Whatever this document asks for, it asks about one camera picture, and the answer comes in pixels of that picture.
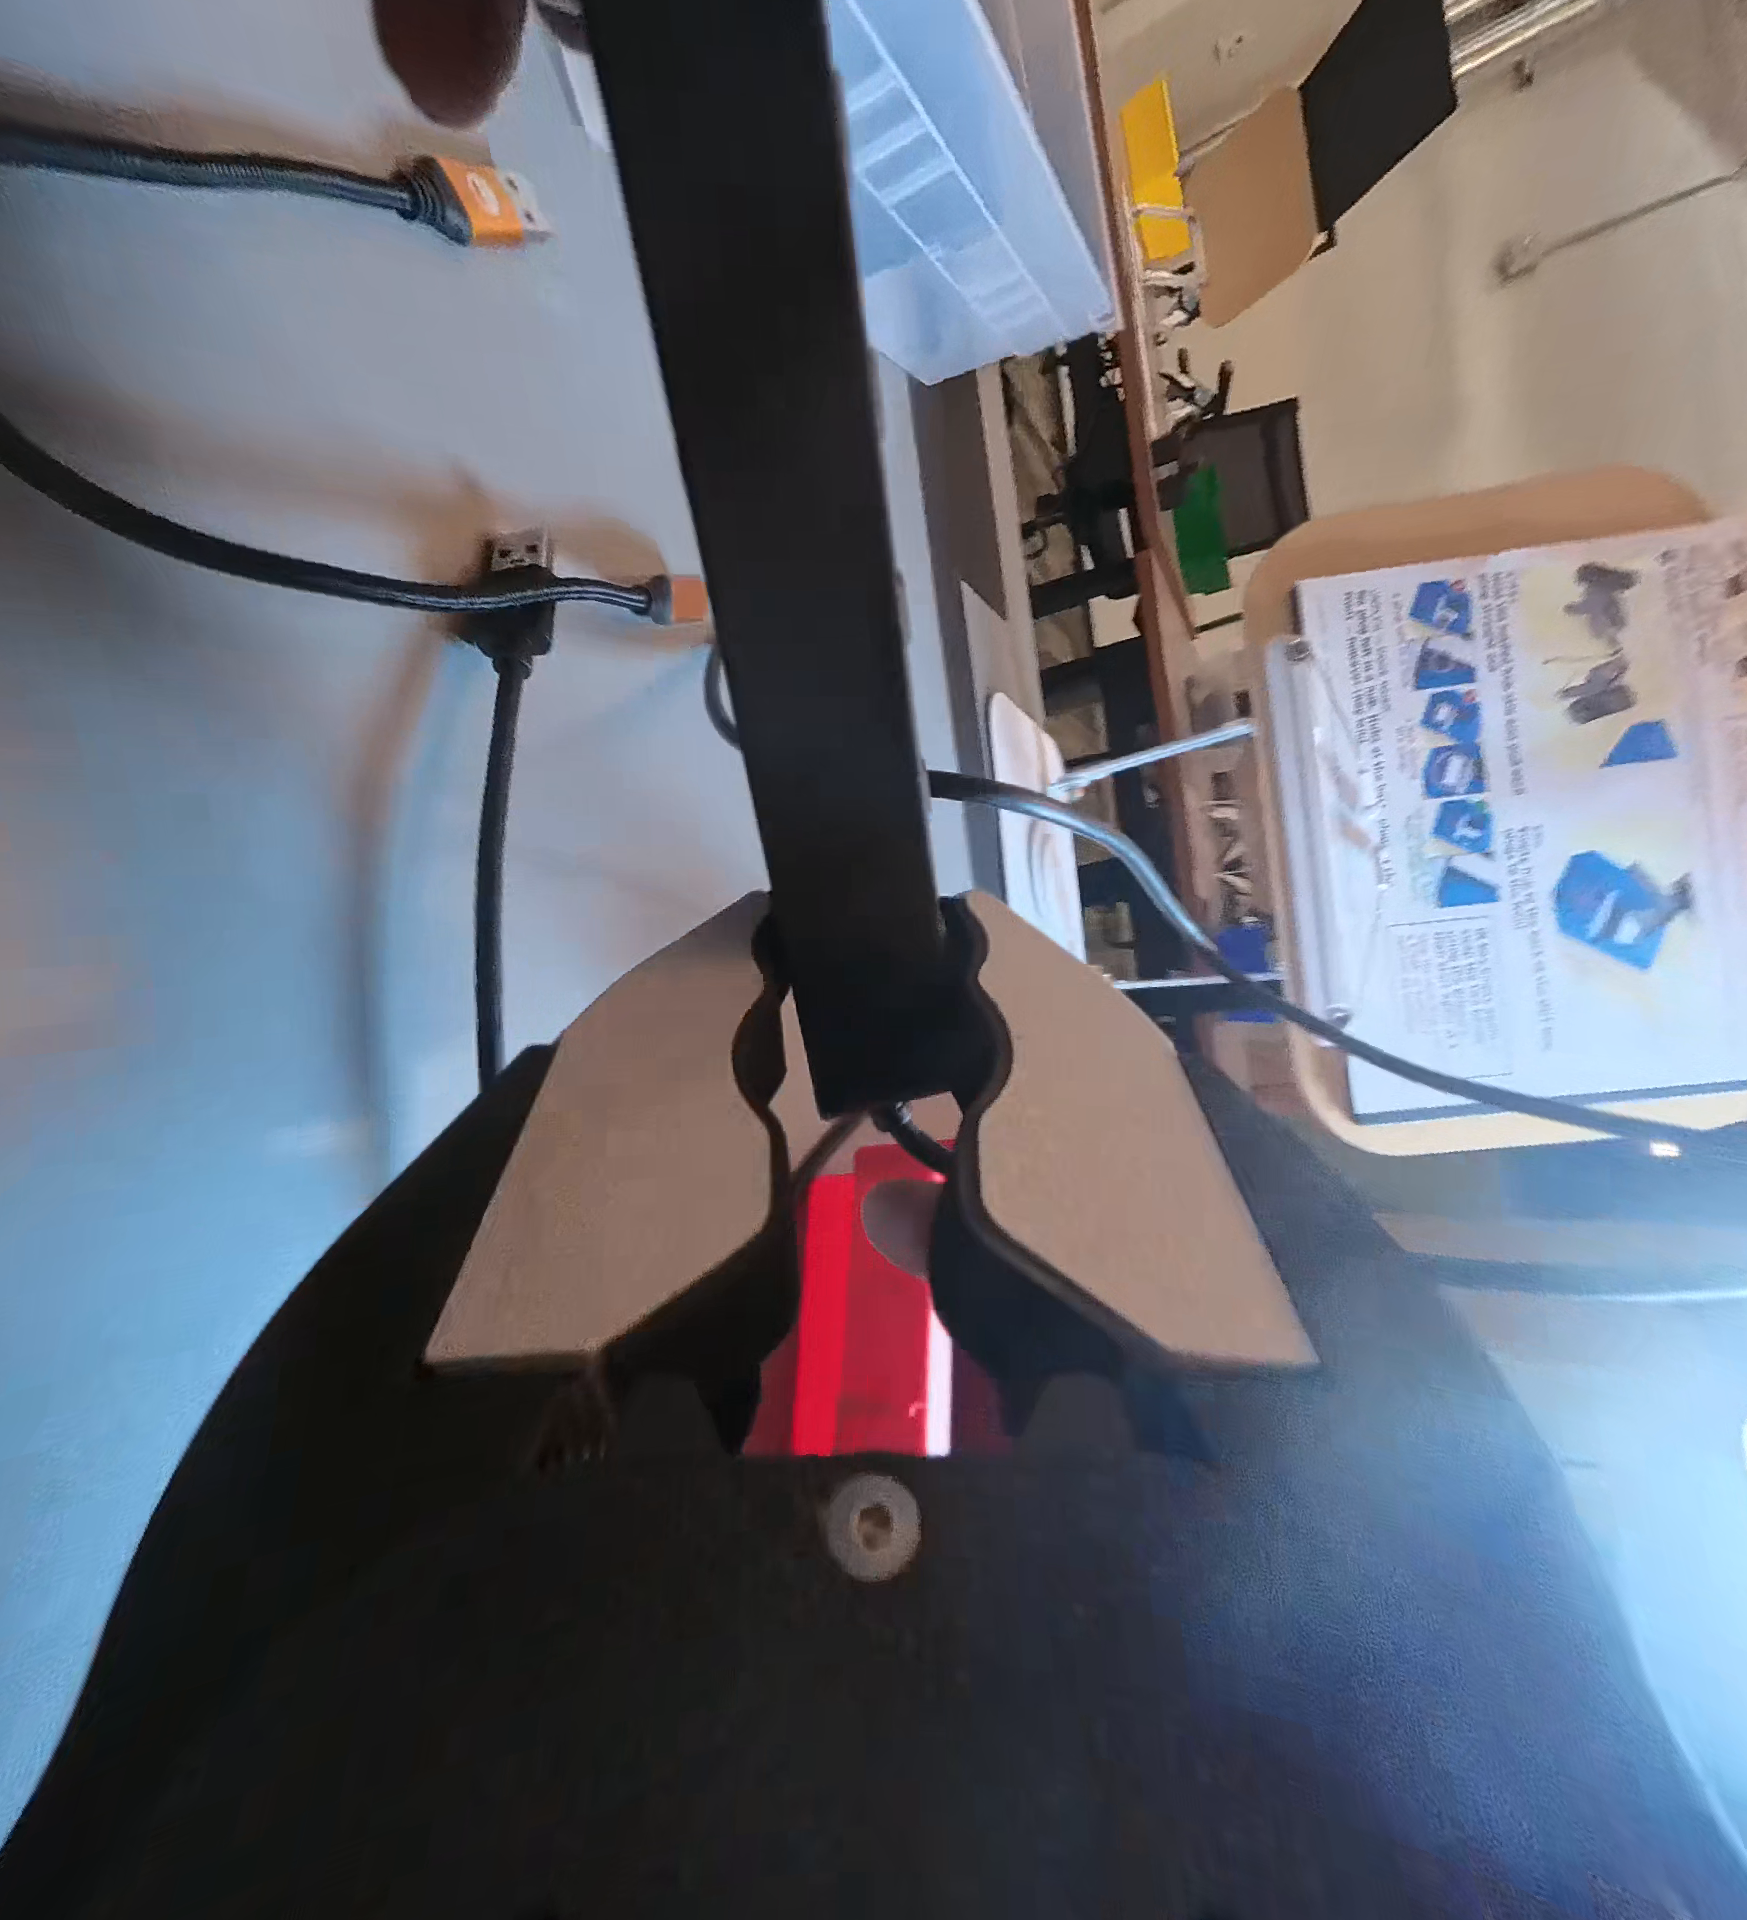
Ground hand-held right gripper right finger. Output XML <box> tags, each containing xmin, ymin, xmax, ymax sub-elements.
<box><xmin>931</xmin><ymin>888</ymin><xmax>1322</xmax><ymax>1414</ymax></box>

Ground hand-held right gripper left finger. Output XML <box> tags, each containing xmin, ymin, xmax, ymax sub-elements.
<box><xmin>421</xmin><ymin>892</ymin><xmax>800</xmax><ymax>1395</ymax></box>

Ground black multi-port usb hub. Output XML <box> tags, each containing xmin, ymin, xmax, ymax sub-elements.
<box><xmin>575</xmin><ymin>0</ymin><xmax>973</xmax><ymax>1123</ymax></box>

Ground small blue object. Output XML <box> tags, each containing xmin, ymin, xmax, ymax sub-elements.
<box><xmin>1216</xmin><ymin>920</ymin><xmax>1282</xmax><ymax>1024</ymax></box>

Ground white round plate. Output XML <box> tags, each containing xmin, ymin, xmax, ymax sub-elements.
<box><xmin>985</xmin><ymin>691</ymin><xmax>1089</xmax><ymax>963</ymax></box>

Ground thin metal rod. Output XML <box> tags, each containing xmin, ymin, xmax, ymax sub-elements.
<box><xmin>1045</xmin><ymin>717</ymin><xmax>1260</xmax><ymax>801</ymax></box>

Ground laminated instruction sheet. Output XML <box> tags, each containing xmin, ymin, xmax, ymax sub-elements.
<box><xmin>1265</xmin><ymin>510</ymin><xmax>1747</xmax><ymax>1123</ymax></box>

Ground green object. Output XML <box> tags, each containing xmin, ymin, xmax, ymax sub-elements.
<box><xmin>1170</xmin><ymin>465</ymin><xmax>1232</xmax><ymax>598</ymax></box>

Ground black monitor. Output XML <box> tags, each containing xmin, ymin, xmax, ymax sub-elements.
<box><xmin>1156</xmin><ymin>397</ymin><xmax>1312</xmax><ymax>564</ymax></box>

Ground pale wooden board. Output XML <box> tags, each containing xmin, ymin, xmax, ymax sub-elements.
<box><xmin>1241</xmin><ymin>465</ymin><xmax>1747</xmax><ymax>1160</ymax></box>

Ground brown and black panel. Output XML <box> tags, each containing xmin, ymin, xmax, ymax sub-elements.
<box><xmin>1186</xmin><ymin>0</ymin><xmax>1463</xmax><ymax>328</ymax></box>

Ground clear plastic bin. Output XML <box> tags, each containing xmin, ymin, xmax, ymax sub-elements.
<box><xmin>826</xmin><ymin>0</ymin><xmax>1124</xmax><ymax>387</ymax></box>

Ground yellow object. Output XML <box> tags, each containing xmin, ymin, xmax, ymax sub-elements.
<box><xmin>1118</xmin><ymin>75</ymin><xmax>1202</xmax><ymax>270</ymax></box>

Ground dark rounded object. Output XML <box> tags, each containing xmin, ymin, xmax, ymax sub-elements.
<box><xmin>370</xmin><ymin>0</ymin><xmax>533</xmax><ymax>128</ymax></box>

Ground thin black hub cable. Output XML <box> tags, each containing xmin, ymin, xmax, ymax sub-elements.
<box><xmin>705</xmin><ymin>643</ymin><xmax>1747</xmax><ymax>1188</ymax></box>

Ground black usb plug cable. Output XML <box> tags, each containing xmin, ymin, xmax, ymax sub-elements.
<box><xmin>471</xmin><ymin>522</ymin><xmax>565</xmax><ymax>1094</ymax></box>

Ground black braided cable orange plugs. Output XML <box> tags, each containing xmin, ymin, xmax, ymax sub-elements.
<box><xmin>0</xmin><ymin>117</ymin><xmax>713</xmax><ymax>630</ymax></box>

